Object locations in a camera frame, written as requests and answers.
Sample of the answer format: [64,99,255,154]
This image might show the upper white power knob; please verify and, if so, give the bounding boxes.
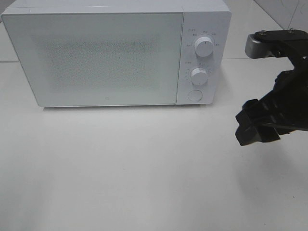
[193,35,214,57]

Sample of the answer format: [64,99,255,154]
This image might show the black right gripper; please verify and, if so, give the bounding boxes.
[235,58,308,146]

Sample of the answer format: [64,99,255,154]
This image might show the white microwave oven body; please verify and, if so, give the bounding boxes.
[1,0,231,105]

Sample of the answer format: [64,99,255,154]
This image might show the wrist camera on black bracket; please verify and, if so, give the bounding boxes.
[245,28,308,68]

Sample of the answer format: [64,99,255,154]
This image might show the white timer knob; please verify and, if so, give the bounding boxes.
[190,68,208,86]

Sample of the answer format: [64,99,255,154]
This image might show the white microwave door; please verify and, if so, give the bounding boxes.
[2,13,183,107]

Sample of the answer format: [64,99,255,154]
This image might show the round door release button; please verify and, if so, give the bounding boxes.
[188,90,203,102]

